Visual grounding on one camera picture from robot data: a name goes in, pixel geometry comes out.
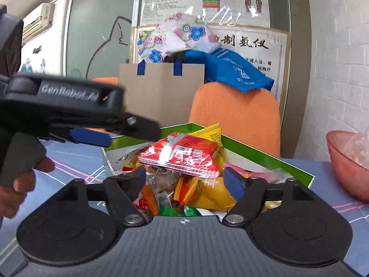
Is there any orange snack bag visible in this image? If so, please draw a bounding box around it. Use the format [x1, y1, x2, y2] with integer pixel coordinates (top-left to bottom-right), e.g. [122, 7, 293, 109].
[173, 176, 236, 211]

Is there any floral cloth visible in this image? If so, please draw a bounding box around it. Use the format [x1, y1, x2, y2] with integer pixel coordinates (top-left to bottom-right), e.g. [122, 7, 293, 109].
[137, 12, 220, 63]

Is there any left orange chair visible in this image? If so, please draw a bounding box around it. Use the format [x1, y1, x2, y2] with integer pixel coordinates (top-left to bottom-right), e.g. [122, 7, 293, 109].
[91, 76, 119, 86]

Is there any yellow chip bag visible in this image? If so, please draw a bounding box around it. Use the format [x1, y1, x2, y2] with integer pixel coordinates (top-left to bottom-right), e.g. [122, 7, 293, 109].
[190, 123, 227, 176]

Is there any brown paper bag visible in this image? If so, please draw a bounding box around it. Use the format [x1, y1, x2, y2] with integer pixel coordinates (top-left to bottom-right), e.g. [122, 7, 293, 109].
[119, 62, 205, 127]

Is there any pink nut packet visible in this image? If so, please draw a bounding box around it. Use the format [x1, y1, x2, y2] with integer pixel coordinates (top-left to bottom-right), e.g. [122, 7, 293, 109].
[223, 163, 292, 184]

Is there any wall air conditioner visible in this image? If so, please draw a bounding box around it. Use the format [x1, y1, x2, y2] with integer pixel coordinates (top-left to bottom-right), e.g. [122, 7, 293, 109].
[22, 3, 55, 44]

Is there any red bowl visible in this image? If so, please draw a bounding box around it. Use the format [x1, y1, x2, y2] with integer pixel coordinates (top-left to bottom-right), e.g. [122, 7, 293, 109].
[326, 131, 368, 202]

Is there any orange chair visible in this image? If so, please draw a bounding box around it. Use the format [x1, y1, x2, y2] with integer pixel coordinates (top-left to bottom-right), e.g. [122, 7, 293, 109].
[188, 83, 281, 158]
[91, 76, 119, 86]

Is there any blue plastic bag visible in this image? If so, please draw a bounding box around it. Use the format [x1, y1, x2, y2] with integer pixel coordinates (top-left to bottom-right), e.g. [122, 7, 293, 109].
[184, 48, 274, 93]

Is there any person's left hand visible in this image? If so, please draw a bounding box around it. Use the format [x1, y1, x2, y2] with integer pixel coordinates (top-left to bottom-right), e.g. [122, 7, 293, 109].
[0, 157, 55, 218]

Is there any clear cookie packet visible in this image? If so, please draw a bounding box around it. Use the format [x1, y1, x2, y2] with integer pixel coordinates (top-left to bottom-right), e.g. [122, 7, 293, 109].
[145, 166, 181, 208]

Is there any right orange chair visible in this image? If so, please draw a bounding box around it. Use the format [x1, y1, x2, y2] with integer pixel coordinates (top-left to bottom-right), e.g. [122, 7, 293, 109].
[188, 83, 281, 158]

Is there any green cardboard box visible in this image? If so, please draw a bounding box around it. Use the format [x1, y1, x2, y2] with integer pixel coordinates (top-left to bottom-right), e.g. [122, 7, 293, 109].
[101, 135, 315, 188]

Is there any red snack packet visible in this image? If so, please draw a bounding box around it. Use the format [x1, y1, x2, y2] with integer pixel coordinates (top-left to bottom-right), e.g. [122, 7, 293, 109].
[138, 132, 221, 179]

